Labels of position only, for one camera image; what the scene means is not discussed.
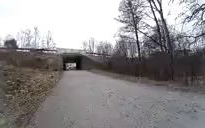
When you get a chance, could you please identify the brown bare bushes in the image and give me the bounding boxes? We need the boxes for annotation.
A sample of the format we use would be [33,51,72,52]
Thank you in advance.
[86,51,205,88]

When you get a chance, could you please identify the dry grass verge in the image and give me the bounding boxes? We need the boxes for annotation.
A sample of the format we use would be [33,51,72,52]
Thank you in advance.
[88,68,205,95]

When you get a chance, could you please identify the grey asphalt path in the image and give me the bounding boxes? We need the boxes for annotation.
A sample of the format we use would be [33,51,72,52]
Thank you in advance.
[25,69,205,128]

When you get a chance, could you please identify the distant bare trees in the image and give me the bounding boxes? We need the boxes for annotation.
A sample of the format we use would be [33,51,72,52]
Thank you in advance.
[0,26,57,50]

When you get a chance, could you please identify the dry grass embankment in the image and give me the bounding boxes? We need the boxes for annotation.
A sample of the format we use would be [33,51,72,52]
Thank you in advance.
[0,56,64,128]

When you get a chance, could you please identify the concrete underpass bridge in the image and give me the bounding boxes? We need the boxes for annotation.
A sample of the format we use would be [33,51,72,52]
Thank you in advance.
[0,46,113,71]

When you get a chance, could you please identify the row of bare trees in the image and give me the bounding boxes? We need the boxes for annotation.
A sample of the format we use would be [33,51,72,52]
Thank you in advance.
[113,0,205,81]

